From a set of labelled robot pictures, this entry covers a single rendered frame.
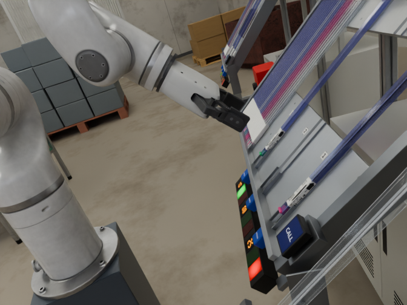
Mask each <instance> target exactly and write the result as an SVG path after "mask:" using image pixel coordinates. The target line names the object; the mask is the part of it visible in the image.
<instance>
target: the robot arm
mask: <svg viewBox="0 0 407 305"><path fill-rule="evenodd" d="M28 4H29V7H30V10H31V12H32V15H33V17H34V19H35V21H36V22H37V24H38V26H39V28H40V29H41V30H42V32H43V34H44V35H45V36H46V38H47V39H48V40H49V41H50V43H51V44H52V46H54V48H55V49H56V50H57V52H58V53H59V54H60V55H61V56H62V58H63V59H64V60H65V61H66V63H68V64H69V66H70V67H71V68H72V69H73V70H74V71H75V72H76V73H77V74H78V75H79V76H80V77H81V78H83V80H85V81H86V82H88V83H90V84H92V85H95V86H97V87H106V86H109V85H112V84H114V83H115V82H117V81H118V80H119V79H120V78H121V77H122V76H123V77H125V78H127V79H129V80H131V81H133V82H134V83H136V84H138V85H140V86H142V87H144V88H146V89H147V90H149V91H152V90H153V88H154V87H156V88H157V89H156V92H159V90H160V91H161V92H162V93H164V94H165V95H166V96H168V97H169V98H170V99H172V100H174V101H175V102H177V103H178V104H180V105H182V106H183V107H185V108H186V109H188V110H190V111H191V112H193V113H194V114H197V115H198V116H200V117H201V118H203V119H207V118H209V116H211V117H212V118H213V119H216V120H218V121H219V122H222V123H223V124H225V125H227V126H229V127H230V128H232V129H234V130H236V131H238V132H240V133H241V132H242V131H243V129H244V128H245V127H246V125H247V123H248V122H249V121H250V117H249V116H247V115H246V114H244V113H242V112H240V109H241V108H242V106H243V105H244V101H243V100H242V99H240V98H238V97H236V96H235V95H233V94H231V93H229V92H226V91H225V90H223V89H221V88H219V86H218V84H217V83H215V82H214V81H212V80H211V79H209V78H207V77H206V76H204V75H203V74H200V73H199V72H197V71H195V70H194V69H192V68H190V67H188V66H186V65H185V64H182V63H180V62H178V61H176V60H175V59H176V57H177V54H176V53H175V54H174V56H173V55H171V54H172V51H173V48H171V47H169V45H167V44H164V43H163V42H161V41H159V40H157V39H156V38H154V37H152V36H150V35H149V34H147V33H146V32H144V31H142V30H141V29H139V28H137V27H135V26H134V25H132V24H130V23H129V22H127V21H125V20H123V19H122V18H120V17H118V16H116V15H115V14H113V13H112V12H110V11H108V10H107V9H105V8H103V7H101V6H100V5H98V4H97V3H95V2H93V1H87V0H28ZM218 105H219V106H220V107H221V108H220V107H217V106H218ZM0 212H1V213H2V215H3V216H4V217H5V219H6V220H7V221H8V222H9V224H10V225H11V227H12V228H13V229H14V231H15V232H16V233H17V235H18V236H19V238H20V239H21V240H22V241H23V243H24V244H25V245H26V247H27V248H28V250H29V251H30V252H31V254H32V255H33V256H34V257H35V259H36V260H32V261H31V265H32V268H33V270H34V273H33V276H32V278H31V288H32V290H33V292H34V293H35V294H36V295H37V296H38V297H39V298H42V299H43V300H58V299H61V298H65V297H68V296H70V295H73V294H75V293H77V292H79V291H80V290H82V289H84V288H86V287H87V286H89V285H90V284H91V283H93V282H94V281H95V280H97V279H98V278H99V277H100V276H101V275H102V274H103V273H104V272H105V271H106V270H107V269H108V268H109V266H110V265H111V264H112V262H113V260H114V259H115V257H116V255H117V253H118V250H119V242H120V241H119V237H118V236H117V233H116V232H115V231H114V230H112V229H111V228H108V227H104V226H101V227H93V226H92V224H91V222H90V221H89V219H88V217H87V215H86V214H85V212H84V210H83V209H82V207H81V205H80V204H79V202H78V200H77V198H76V197H75V195H74V194H73V191H72V190H71V188H70V187H69V185H68V183H67V181H66V180H65V178H64V176H63V175H62V173H61V171H60V170H59V168H58V166H57V164H56V163H55V161H54V160H53V158H52V155H51V153H50V150H49V147H48V142H47V137H46V134H45V129H44V124H43V122H42V118H41V114H40V112H39V109H38V106H37V104H36V101H35V99H34V97H33V95H32V94H31V92H30V90H29V89H28V88H27V86H26V85H25V83H23V81H22V80H21V79H20V78H19V77H17V75H15V74H14V73H12V72H11V71H9V70H8V69H5V68H3V67H0Z"/></svg>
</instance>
